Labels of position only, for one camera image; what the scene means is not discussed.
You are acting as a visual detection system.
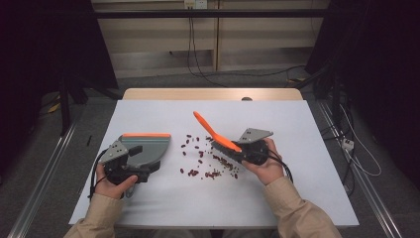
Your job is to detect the orange brush with grey bristles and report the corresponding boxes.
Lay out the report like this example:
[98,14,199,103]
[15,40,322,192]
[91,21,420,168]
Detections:
[192,111,244,163]

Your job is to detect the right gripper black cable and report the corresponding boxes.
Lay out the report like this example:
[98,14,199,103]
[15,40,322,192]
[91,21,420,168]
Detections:
[263,148,294,183]

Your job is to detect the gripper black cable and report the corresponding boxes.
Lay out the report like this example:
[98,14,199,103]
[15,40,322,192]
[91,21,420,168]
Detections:
[263,148,294,183]
[88,148,110,201]

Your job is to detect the white cable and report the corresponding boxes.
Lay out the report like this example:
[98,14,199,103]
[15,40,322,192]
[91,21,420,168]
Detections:
[340,103,383,178]

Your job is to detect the person's left hand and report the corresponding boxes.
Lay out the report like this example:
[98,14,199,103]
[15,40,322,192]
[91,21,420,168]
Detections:
[94,164,139,200]

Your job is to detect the red beans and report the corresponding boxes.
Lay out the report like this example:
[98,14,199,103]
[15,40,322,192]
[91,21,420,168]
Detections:
[179,133,241,180]

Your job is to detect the person's right hand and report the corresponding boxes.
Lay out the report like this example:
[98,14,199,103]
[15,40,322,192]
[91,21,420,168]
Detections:
[242,138,285,186]

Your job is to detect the grey dustpan with orange edge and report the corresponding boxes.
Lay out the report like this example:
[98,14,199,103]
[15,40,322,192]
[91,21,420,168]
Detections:
[118,132,172,199]

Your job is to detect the bundle of black cables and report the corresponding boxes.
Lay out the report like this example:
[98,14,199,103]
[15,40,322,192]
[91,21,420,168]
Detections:
[321,98,357,196]

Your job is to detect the black horizontal bar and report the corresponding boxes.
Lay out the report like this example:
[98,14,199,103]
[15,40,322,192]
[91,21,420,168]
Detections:
[93,9,328,19]

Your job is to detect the wooden wall post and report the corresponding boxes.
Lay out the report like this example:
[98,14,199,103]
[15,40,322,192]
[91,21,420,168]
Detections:
[212,0,222,72]

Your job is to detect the yellow floor object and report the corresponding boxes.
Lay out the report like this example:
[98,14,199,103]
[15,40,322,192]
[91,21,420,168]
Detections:
[47,94,62,114]

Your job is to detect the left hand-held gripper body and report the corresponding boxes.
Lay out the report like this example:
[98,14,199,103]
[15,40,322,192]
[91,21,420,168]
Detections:
[98,140,150,186]

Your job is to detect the dark curtain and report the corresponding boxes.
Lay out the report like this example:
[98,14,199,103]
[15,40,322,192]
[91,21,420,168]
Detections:
[305,0,420,191]
[0,0,119,177]

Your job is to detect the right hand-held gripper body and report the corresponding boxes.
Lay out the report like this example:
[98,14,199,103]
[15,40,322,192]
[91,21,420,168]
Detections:
[237,128,274,167]

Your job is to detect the black hanging wall cable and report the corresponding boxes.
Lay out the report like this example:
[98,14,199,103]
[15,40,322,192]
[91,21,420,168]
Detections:
[186,16,229,88]

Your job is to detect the black metal stand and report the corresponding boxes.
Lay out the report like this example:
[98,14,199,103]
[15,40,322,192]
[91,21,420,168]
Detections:
[58,73,121,137]
[295,62,344,131]

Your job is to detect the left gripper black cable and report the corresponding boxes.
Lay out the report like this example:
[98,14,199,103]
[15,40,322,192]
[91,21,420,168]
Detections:
[88,148,110,201]

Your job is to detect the small green beans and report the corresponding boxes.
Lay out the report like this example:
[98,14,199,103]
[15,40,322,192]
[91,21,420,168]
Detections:
[220,155,242,176]

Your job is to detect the white wall socket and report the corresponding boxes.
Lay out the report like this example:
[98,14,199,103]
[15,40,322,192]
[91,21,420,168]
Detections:
[183,0,208,10]

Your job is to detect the white table board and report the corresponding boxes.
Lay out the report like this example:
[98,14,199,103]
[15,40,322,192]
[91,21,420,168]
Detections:
[68,99,361,229]

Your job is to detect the metal floor rail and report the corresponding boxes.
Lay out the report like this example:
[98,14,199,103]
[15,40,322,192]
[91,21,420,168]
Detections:
[316,100,404,238]
[7,122,79,238]

